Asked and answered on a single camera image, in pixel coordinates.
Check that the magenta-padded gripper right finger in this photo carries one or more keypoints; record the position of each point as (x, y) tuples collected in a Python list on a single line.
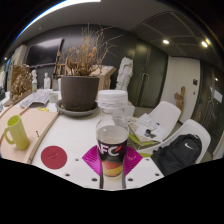
[(143, 170)]

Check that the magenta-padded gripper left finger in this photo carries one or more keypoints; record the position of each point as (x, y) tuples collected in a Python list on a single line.
[(80, 170)]

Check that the clear white-capped drink bottle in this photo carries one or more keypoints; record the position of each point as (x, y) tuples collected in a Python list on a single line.
[(112, 140)]

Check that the green seat cushion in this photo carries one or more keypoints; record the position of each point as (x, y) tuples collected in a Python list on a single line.
[(145, 154)]

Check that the flat round red coaster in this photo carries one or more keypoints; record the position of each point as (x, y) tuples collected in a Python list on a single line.
[(54, 157)]

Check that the black backpack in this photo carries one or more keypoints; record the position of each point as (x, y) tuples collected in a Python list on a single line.
[(180, 153)]

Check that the stack of papers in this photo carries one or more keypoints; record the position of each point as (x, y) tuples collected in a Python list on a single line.
[(148, 128)]

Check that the grey plant saucer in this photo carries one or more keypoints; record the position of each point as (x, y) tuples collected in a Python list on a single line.
[(75, 113)]

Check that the white plastic chair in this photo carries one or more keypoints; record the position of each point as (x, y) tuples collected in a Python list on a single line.
[(168, 115), (191, 128)]

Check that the small yellow strip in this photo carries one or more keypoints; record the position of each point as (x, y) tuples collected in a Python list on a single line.
[(43, 109)]

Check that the beige wooden panel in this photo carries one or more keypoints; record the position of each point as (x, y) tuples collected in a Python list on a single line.
[(23, 126)]

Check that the yellow-green mug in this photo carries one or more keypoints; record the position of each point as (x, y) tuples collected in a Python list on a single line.
[(18, 133)]

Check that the small white cup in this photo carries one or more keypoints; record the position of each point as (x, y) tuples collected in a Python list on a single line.
[(53, 97)]

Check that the dried plant in grey pot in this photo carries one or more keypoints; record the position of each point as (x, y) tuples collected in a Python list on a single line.
[(80, 91)]

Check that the wooden figure sculpture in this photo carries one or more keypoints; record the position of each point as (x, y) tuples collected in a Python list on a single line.
[(180, 98)]

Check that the printed newspaper sheet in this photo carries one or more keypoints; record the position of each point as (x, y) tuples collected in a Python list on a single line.
[(35, 98)]

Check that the small pale green bottle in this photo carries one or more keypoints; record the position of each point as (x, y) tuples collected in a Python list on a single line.
[(34, 87)]

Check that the grey spray bottle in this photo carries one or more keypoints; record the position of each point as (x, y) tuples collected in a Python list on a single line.
[(47, 81)]

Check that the brown cardboard box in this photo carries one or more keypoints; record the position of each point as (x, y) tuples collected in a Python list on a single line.
[(108, 78)]

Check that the white plaster statue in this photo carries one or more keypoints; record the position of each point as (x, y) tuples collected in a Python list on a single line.
[(124, 73)]

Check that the wooden easel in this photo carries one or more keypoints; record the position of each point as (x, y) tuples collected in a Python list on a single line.
[(59, 68)]

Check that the small white bust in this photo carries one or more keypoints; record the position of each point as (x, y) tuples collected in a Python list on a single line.
[(34, 76)]

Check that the round ceiling spotlight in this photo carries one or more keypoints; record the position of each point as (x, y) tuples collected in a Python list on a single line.
[(204, 43), (165, 41)]

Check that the white pedestal block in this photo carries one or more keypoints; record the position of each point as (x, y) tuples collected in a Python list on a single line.
[(131, 109)]

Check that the black wall screen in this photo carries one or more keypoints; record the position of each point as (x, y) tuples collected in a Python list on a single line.
[(41, 53)]

